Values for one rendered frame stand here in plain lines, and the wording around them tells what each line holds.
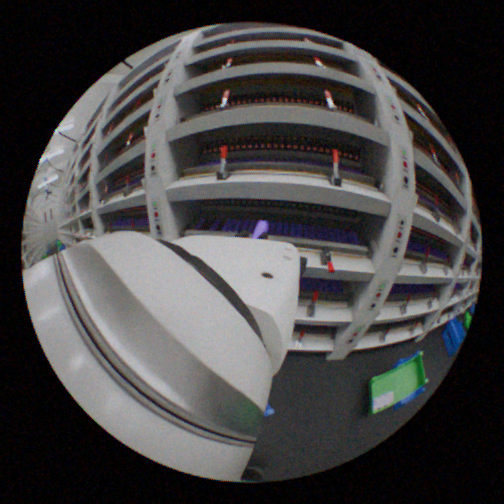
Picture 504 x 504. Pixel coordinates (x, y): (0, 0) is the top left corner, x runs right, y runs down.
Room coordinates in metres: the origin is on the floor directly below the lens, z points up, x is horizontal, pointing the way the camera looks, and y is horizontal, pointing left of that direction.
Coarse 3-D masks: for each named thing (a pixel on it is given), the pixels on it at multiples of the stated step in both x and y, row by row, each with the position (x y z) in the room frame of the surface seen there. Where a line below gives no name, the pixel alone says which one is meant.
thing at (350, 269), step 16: (192, 208) 0.56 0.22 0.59; (208, 208) 0.57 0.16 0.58; (224, 208) 0.56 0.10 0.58; (240, 208) 0.54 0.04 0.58; (256, 208) 0.53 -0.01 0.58; (272, 208) 0.51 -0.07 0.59; (192, 224) 0.54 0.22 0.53; (368, 240) 0.37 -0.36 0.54; (304, 256) 0.36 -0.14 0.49; (336, 256) 0.35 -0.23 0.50; (368, 256) 0.32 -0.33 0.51; (320, 272) 0.32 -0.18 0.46; (336, 272) 0.31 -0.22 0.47; (352, 272) 0.30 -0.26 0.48; (368, 272) 0.28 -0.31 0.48
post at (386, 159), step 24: (336, 48) 0.40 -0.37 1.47; (360, 72) 0.32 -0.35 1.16; (360, 96) 0.40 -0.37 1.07; (384, 96) 0.27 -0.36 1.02; (408, 144) 0.26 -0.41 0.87; (384, 168) 0.33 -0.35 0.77; (408, 192) 0.26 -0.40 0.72; (408, 216) 0.26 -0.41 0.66; (384, 240) 0.28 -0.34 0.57; (384, 264) 0.27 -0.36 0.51; (360, 288) 0.33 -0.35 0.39; (360, 312) 0.27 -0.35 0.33; (360, 336) 0.26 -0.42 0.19
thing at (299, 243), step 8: (192, 232) 0.46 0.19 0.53; (200, 232) 0.45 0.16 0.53; (208, 232) 0.45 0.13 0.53; (216, 232) 0.44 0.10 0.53; (224, 232) 0.44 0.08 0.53; (232, 232) 0.44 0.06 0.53; (272, 240) 0.39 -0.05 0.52; (280, 240) 0.39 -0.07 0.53; (288, 240) 0.39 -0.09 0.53; (296, 240) 0.38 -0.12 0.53; (304, 240) 0.38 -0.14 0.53; (312, 240) 0.38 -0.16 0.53; (312, 248) 0.37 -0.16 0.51; (320, 248) 0.37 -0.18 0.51; (336, 248) 0.35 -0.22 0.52; (344, 248) 0.35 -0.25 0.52; (352, 248) 0.34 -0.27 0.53; (360, 248) 0.34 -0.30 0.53; (344, 256) 0.33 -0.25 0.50
